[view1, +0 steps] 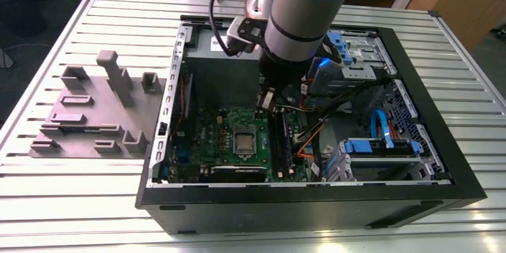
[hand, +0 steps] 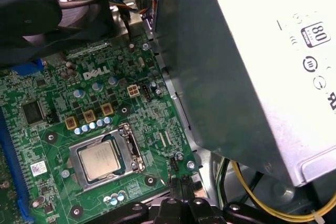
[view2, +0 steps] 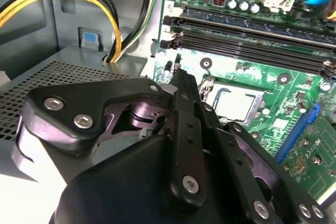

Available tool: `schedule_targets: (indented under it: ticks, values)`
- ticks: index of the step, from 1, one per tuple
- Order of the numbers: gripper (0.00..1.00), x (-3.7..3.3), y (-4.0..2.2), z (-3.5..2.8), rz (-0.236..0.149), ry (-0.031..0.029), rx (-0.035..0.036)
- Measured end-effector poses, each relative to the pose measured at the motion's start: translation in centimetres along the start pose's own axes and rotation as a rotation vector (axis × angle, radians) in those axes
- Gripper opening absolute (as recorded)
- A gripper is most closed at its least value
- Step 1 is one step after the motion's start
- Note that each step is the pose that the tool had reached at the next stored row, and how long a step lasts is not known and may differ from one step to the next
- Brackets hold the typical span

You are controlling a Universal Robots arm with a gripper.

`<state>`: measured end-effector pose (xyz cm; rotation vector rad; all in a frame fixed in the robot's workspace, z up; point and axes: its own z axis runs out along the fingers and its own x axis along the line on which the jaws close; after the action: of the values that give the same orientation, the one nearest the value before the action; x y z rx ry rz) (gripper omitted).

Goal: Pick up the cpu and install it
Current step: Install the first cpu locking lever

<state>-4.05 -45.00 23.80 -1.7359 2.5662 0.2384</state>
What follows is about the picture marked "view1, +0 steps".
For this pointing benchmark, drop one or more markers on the CPU with silver top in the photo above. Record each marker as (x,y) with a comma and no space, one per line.
(245,142)

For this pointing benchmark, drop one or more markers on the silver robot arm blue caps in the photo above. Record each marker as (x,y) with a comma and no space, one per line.
(305,19)

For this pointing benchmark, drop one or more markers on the CPU socket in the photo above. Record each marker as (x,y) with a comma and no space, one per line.
(231,143)

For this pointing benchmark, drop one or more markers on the grey power supply unit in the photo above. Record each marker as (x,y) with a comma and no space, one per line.
(218,84)

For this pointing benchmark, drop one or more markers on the blue disk carrier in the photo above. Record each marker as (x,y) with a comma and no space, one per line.
(342,51)
(364,147)

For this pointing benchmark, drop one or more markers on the metal drive cage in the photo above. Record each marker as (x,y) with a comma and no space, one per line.
(364,72)

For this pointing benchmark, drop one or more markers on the white power connector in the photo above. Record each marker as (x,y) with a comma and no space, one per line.
(297,138)

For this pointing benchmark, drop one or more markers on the black RAM slot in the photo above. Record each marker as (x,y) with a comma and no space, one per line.
(275,140)
(281,140)
(285,140)

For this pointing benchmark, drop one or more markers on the green motherboard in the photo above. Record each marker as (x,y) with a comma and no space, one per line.
(206,146)

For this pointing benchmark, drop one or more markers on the black graphics card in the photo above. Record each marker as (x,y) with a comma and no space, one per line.
(241,173)

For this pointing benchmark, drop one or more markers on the blue board connector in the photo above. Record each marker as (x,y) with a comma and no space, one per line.
(183,155)

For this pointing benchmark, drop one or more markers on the metal disk bay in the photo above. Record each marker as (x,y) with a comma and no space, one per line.
(396,165)

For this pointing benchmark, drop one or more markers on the black PC case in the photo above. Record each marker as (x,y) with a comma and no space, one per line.
(297,205)

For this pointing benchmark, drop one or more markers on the grey parts rack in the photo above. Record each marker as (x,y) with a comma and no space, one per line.
(107,110)

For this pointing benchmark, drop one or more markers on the RAM stick with white label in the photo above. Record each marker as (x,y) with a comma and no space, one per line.
(79,130)

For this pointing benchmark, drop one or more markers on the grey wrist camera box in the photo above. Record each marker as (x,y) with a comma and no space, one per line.
(322,69)

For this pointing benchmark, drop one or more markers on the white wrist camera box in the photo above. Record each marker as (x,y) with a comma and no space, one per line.
(241,38)

